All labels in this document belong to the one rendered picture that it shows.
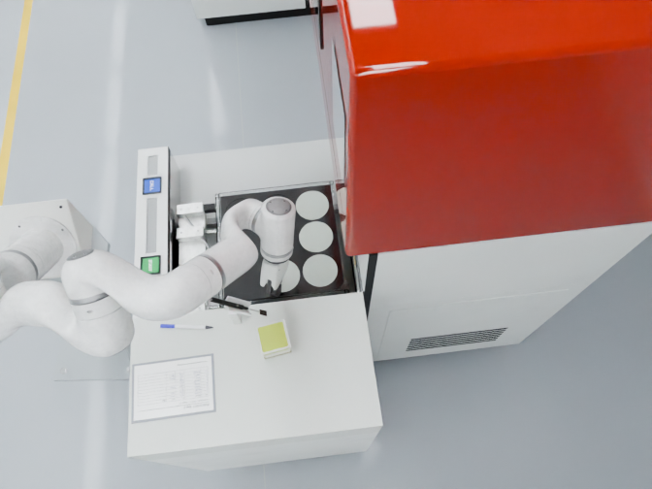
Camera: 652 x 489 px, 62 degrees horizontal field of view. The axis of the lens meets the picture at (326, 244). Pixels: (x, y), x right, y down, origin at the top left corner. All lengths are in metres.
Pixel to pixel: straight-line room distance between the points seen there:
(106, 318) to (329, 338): 0.57
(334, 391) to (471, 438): 1.11
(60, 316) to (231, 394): 0.46
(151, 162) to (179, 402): 0.74
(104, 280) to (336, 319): 0.62
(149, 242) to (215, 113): 1.54
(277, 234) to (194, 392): 0.46
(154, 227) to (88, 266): 0.56
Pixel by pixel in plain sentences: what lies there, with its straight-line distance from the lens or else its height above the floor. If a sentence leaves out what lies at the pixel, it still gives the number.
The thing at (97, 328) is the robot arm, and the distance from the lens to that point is 1.18.
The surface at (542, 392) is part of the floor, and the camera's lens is 2.55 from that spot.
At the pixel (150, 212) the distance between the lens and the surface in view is 1.69.
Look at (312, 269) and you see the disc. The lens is 1.58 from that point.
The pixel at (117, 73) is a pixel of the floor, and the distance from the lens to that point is 3.42.
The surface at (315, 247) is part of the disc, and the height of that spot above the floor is 0.90.
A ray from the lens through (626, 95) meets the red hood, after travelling 0.95.
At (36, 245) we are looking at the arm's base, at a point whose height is 1.03.
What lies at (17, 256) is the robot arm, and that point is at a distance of 1.61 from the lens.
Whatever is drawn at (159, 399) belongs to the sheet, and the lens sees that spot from 1.48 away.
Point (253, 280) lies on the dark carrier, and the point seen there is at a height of 0.90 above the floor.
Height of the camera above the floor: 2.37
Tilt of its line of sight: 65 degrees down
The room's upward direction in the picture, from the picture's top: 3 degrees counter-clockwise
